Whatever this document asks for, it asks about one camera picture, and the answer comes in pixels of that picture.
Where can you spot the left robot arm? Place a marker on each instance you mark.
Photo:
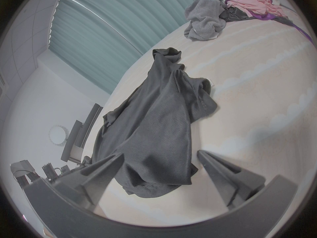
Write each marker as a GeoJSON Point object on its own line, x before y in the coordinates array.
{"type": "Point", "coordinates": [48, 171]}

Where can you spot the round white lamp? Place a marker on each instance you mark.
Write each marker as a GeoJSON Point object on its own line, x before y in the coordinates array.
{"type": "Point", "coordinates": [57, 135]}

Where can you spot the bed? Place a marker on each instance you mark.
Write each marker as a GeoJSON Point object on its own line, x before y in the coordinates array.
{"type": "Point", "coordinates": [260, 83]}

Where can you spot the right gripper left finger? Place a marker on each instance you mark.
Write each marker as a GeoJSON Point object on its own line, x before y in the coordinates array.
{"type": "Point", "coordinates": [94, 180]}

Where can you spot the grey garment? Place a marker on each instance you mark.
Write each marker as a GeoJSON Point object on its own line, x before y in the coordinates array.
{"type": "Point", "coordinates": [203, 16]}

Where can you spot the blue-green curtain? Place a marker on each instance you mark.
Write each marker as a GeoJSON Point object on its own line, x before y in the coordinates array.
{"type": "Point", "coordinates": [86, 53]}
{"type": "Point", "coordinates": [148, 9]}

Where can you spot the black T-shirt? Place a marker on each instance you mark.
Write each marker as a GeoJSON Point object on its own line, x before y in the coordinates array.
{"type": "Point", "coordinates": [153, 132]}

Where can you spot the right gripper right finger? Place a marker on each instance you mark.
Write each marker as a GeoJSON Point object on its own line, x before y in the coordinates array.
{"type": "Point", "coordinates": [230, 182]}

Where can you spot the pile of clothes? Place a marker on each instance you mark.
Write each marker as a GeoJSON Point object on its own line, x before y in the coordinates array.
{"type": "Point", "coordinates": [250, 5]}

